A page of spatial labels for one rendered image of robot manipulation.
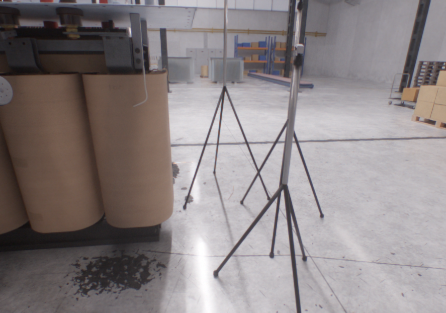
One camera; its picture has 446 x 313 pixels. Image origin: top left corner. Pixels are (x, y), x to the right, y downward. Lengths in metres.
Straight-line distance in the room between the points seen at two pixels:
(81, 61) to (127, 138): 0.45
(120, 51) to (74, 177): 0.72
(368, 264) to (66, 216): 1.81
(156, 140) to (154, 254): 0.74
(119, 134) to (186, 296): 0.91
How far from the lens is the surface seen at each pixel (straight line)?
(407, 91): 8.80
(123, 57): 1.41
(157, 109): 1.42
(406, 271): 1.97
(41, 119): 1.54
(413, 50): 13.37
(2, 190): 1.86
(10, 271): 2.01
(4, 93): 1.22
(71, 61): 1.58
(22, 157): 1.65
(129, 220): 1.65
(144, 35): 1.72
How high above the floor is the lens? 1.15
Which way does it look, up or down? 21 degrees down
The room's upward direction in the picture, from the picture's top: 1 degrees clockwise
